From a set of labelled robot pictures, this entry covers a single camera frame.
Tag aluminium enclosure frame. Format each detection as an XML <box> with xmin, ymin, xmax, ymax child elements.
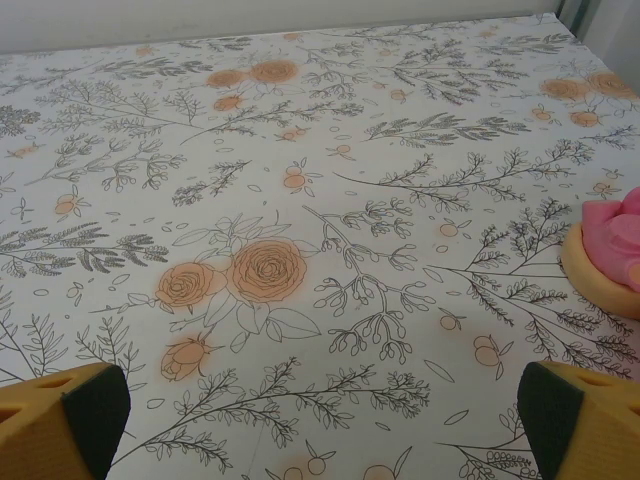
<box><xmin>552</xmin><ymin>0</ymin><xmax>587</xmax><ymax>41</ymax></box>

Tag floral patterned table mat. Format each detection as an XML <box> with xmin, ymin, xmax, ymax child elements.
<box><xmin>0</xmin><ymin>12</ymin><xmax>640</xmax><ymax>480</ymax></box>

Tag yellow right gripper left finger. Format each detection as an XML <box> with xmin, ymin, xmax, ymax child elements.
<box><xmin>0</xmin><ymin>362</ymin><xmax>132</xmax><ymax>480</ymax></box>

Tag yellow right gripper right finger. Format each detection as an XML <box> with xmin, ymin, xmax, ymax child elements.
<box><xmin>516</xmin><ymin>360</ymin><xmax>640</xmax><ymax>480</ymax></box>

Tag red plush fish toy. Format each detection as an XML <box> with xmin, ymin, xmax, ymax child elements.
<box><xmin>559</xmin><ymin>186</ymin><xmax>640</xmax><ymax>321</ymax></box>

